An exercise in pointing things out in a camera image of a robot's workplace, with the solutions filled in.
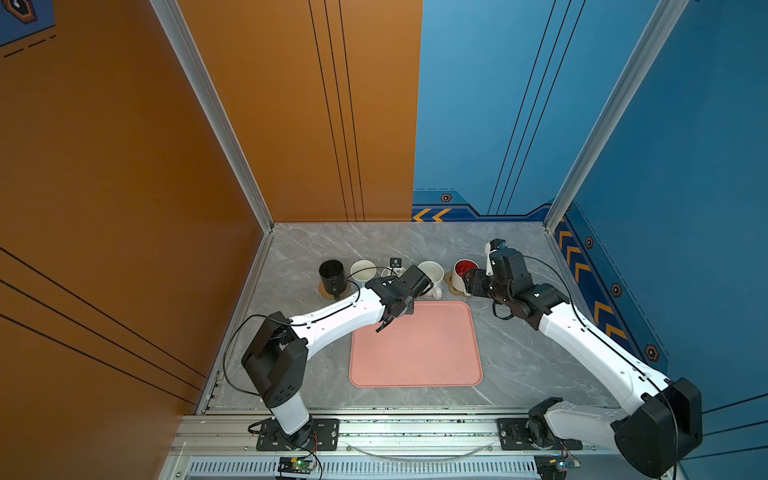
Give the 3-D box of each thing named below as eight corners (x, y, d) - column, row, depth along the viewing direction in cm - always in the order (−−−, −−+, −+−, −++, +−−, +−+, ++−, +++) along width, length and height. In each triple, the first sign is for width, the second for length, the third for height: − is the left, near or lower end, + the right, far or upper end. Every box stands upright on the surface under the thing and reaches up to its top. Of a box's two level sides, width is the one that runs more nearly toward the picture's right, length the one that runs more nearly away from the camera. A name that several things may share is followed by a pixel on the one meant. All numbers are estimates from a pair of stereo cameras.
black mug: (323, 300, 101) (316, 282, 92) (327, 278, 107) (321, 259, 98) (345, 300, 101) (341, 282, 92) (348, 278, 107) (344, 259, 98)
